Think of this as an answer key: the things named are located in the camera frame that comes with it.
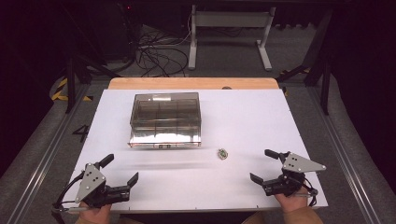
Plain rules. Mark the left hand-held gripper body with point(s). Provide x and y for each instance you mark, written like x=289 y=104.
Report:
x=90 y=183

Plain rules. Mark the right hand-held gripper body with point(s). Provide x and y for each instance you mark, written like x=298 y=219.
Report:
x=292 y=174

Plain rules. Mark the small green jewelry piece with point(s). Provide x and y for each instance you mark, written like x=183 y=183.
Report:
x=223 y=154

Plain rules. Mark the clear compartment storage box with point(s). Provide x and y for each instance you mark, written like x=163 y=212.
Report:
x=165 y=119

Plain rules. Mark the person's right hand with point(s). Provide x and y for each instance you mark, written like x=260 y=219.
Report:
x=291 y=201

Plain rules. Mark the person's left hand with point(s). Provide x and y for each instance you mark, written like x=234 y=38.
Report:
x=95 y=214

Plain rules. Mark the white board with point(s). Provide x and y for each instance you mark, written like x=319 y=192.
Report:
x=243 y=124

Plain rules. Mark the yellow black hazard tape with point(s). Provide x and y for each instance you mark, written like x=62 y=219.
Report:
x=60 y=90

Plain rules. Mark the black metal stand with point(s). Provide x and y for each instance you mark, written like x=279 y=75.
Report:
x=317 y=62
x=77 y=62

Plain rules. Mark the wooden table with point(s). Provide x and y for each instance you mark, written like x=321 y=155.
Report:
x=193 y=83

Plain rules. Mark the metal floor rail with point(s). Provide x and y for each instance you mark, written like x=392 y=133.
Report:
x=43 y=158
x=342 y=149

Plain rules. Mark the white metal table frame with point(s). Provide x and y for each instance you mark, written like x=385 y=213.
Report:
x=229 y=20

